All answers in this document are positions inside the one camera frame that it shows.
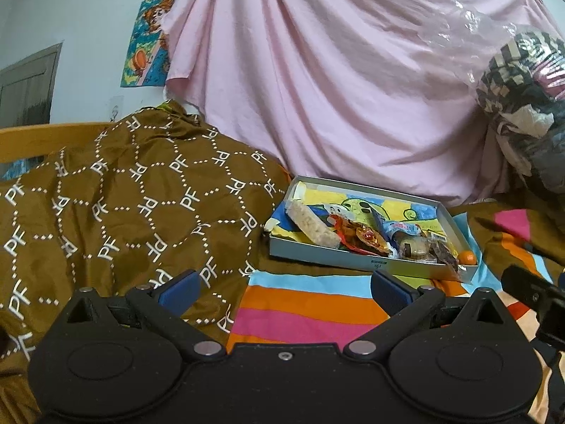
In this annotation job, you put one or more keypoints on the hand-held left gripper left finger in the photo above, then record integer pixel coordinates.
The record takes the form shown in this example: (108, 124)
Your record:
(181, 290)

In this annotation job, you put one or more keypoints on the clear bag of clothes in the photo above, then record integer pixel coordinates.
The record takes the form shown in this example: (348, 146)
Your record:
(525, 97)

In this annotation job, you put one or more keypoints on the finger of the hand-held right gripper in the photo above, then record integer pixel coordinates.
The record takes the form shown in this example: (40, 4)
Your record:
(529, 285)
(562, 280)

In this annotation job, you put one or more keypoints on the clear cookie packet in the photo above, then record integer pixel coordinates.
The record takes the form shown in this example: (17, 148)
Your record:
(412, 249)

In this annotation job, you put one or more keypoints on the clear rice cracker packet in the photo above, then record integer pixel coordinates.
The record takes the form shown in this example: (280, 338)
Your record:
(314, 225)

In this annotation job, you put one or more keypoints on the colourful cartoon bedsheet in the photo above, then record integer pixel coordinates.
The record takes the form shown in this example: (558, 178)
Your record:
(309, 309)

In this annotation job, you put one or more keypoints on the pink hanging sheet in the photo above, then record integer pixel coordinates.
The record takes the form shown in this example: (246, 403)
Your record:
(331, 75)

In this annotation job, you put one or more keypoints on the clear brown snack packet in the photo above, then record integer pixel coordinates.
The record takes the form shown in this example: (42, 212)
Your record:
(443, 254)

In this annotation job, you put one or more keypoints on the brown patterned quilt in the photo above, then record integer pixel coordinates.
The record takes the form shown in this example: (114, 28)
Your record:
(132, 194)

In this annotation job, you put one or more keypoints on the grey tray box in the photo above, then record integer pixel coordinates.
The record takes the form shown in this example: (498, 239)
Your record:
(318, 254)

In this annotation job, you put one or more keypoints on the light blue snack packet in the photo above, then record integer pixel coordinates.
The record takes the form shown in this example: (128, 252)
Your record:
(404, 229)

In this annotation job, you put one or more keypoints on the orange round candy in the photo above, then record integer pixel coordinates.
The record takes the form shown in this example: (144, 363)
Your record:
(468, 258)

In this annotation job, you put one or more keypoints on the wall poster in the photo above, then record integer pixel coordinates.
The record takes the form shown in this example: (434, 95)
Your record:
(150, 44)

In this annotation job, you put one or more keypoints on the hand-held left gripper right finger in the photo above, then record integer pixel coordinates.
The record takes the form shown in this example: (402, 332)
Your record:
(390, 292)

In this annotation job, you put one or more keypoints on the wooden bed rail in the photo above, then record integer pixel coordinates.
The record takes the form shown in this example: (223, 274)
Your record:
(44, 141)

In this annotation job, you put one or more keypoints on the white wall socket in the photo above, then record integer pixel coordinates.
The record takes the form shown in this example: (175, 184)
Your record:
(115, 108)

